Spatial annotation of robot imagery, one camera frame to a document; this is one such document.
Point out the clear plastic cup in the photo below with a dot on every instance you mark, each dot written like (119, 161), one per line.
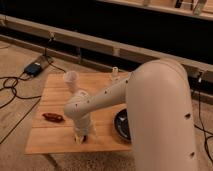
(70, 78)

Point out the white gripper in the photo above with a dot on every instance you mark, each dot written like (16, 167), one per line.
(82, 128)

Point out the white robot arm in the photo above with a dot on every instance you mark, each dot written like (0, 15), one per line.
(159, 109)

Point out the small white bottle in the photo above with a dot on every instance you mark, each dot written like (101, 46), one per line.
(115, 73)

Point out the dark round bowl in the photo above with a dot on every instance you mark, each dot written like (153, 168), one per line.
(121, 125)

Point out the dark red object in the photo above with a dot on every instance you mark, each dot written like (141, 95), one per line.
(53, 117)

